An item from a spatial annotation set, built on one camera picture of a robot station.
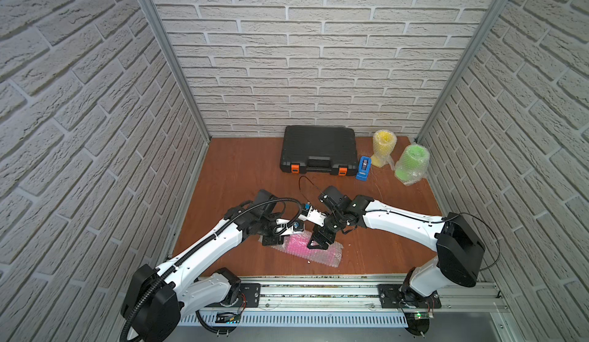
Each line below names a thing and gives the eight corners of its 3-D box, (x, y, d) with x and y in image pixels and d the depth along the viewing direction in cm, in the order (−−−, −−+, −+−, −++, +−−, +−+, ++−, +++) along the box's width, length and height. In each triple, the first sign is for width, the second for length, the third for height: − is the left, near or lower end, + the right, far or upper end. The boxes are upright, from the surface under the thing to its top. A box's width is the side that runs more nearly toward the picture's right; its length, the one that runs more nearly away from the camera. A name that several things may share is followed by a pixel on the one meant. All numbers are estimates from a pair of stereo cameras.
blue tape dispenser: (355, 179, 105) (357, 173, 102) (359, 160, 112) (361, 154, 109) (366, 182, 104) (368, 176, 101) (369, 163, 111) (372, 157, 108)
